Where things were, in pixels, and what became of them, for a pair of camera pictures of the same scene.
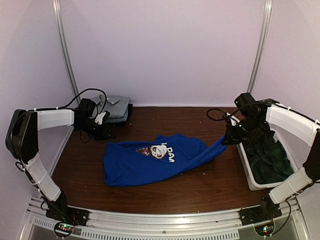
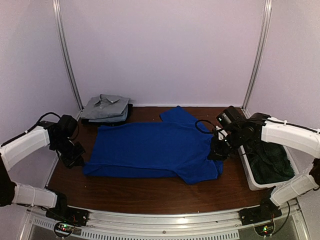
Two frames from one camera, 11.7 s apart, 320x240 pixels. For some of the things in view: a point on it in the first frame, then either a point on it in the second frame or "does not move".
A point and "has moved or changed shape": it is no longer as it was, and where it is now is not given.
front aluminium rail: [217, 225] does not move
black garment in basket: [268, 159] does not move
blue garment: [130, 162] has moved or changed shape
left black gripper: [103, 133] -> [78, 160]
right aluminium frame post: [261, 45] does not move
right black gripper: [233, 139] -> [216, 153]
